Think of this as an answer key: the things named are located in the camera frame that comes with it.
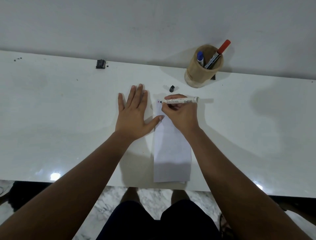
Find white paper sheet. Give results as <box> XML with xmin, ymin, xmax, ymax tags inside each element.
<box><xmin>153</xmin><ymin>99</ymin><xmax>192</xmax><ymax>183</ymax></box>

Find person's left leg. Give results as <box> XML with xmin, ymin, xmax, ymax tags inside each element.
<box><xmin>123</xmin><ymin>187</ymin><xmax>140</xmax><ymax>204</ymax></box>

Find person's leg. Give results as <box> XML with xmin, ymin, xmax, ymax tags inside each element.
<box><xmin>123</xmin><ymin>187</ymin><xmax>140</xmax><ymax>204</ymax></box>
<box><xmin>171</xmin><ymin>190</ymin><xmax>191</xmax><ymax>204</ymax></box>

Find person's left hand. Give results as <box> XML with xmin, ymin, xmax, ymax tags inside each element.
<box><xmin>115</xmin><ymin>84</ymin><xmax>165</xmax><ymax>143</ymax></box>

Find white marker pen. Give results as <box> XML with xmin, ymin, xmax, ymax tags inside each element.
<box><xmin>160</xmin><ymin>96</ymin><xmax>200</xmax><ymax>105</ymax></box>

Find dark shorts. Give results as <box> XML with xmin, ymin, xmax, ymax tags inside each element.
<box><xmin>96</xmin><ymin>199</ymin><xmax>223</xmax><ymax>240</ymax></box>

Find person's right hand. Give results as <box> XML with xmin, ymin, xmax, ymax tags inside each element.
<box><xmin>160</xmin><ymin>94</ymin><xmax>200</xmax><ymax>135</ymax></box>

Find red capped marker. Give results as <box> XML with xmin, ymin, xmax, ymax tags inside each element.
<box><xmin>204</xmin><ymin>39</ymin><xmax>231</xmax><ymax>70</ymax></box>

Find round wooden pen holder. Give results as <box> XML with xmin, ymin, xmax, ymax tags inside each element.
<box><xmin>184</xmin><ymin>44</ymin><xmax>224</xmax><ymax>89</ymax></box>

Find person's right leg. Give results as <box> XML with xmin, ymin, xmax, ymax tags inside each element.
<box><xmin>171</xmin><ymin>190</ymin><xmax>191</xmax><ymax>204</ymax></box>

